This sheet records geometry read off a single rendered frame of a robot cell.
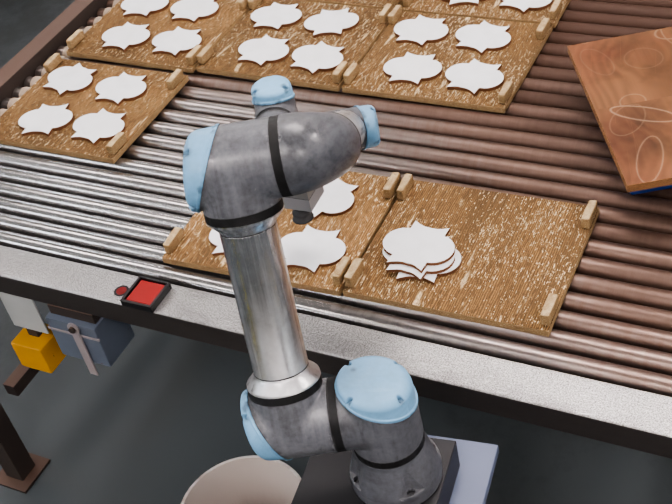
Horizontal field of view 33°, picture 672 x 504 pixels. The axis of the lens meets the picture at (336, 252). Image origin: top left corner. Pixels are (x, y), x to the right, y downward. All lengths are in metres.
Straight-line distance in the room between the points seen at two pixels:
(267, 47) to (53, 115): 0.56
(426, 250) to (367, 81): 0.66
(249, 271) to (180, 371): 1.86
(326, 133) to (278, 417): 0.44
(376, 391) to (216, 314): 0.63
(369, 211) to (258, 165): 0.83
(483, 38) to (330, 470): 1.29
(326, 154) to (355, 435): 0.44
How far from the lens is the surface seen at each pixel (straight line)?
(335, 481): 1.91
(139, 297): 2.34
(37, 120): 2.94
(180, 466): 3.24
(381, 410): 1.70
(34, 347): 2.68
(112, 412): 3.45
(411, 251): 2.22
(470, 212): 2.33
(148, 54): 3.08
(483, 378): 2.04
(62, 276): 2.48
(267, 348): 1.69
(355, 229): 2.33
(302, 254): 2.29
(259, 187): 1.58
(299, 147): 1.56
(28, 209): 2.70
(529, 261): 2.21
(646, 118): 2.37
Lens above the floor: 2.45
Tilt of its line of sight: 41 degrees down
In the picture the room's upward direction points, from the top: 13 degrees counter-clockwise
